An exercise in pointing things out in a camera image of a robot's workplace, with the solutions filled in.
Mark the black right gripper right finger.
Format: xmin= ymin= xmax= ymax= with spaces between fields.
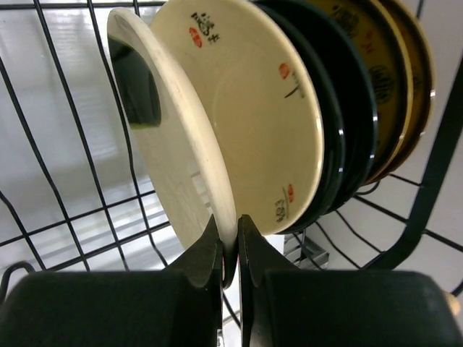
xmin=238 ymin=215 xmax=462 ymax=346

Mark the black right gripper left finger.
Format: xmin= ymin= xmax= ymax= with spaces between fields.
xmin=1 ymin=220 xmax=223 ymax=346

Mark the black plate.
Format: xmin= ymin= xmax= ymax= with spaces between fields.
xmin=255 ymin=1 xmax=346 ymax=235
xmin=263 ymin=0 xmax=380 ymax=214

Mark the cream plate with calligraphy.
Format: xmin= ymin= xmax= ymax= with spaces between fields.
xmin=150 ymin=1 xmax=325 ymax=236

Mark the cream plate with green patch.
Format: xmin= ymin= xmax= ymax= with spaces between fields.
xmin=106 ymin=7 xmax=238 ymax=254

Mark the yellow patterned brown-rim plate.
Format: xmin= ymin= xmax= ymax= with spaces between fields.
xmin=313 ymin=1 xmax=413 ymax=183

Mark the black wire dish rack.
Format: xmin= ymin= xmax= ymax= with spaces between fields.
xmin=1 ymin=1 xmax=452 ymax=308

